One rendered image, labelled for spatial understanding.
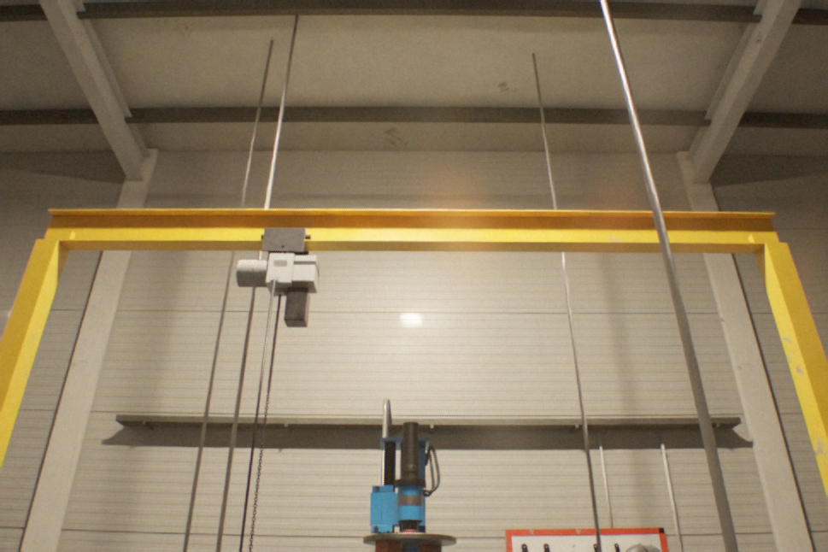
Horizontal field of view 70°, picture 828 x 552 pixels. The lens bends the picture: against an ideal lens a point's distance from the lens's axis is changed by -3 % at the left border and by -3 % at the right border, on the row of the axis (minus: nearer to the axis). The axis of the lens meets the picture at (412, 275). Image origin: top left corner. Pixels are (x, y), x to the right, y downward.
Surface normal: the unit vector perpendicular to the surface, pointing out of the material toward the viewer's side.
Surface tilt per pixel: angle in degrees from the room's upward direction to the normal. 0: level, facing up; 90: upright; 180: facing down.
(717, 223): 90
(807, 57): 173
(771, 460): 90
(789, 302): 90
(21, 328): 90
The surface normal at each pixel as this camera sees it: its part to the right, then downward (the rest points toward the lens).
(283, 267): 0.00, -0.49
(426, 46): 0.00, 0.81
